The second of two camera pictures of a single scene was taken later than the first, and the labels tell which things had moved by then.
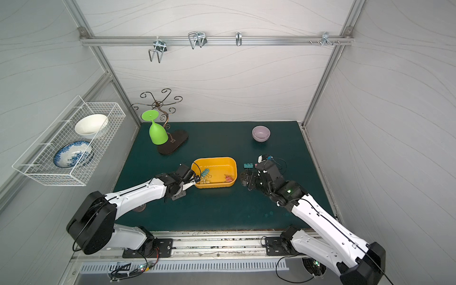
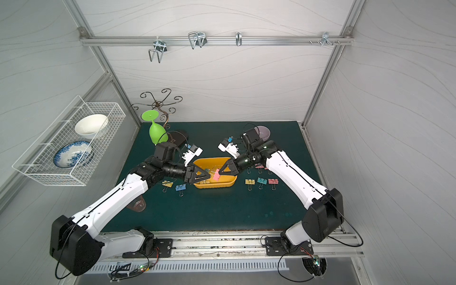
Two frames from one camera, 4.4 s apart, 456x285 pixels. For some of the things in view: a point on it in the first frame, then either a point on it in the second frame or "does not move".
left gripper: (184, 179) -> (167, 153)
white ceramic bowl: (89, 126) does not move
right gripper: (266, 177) -> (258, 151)
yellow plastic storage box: (215, 171) does not move
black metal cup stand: (172, 143) does not move
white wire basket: (70, 148) does not move
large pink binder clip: (228, 179) -> (217, 175)
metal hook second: (197, 38) does not move
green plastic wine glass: (158, 134) does not move
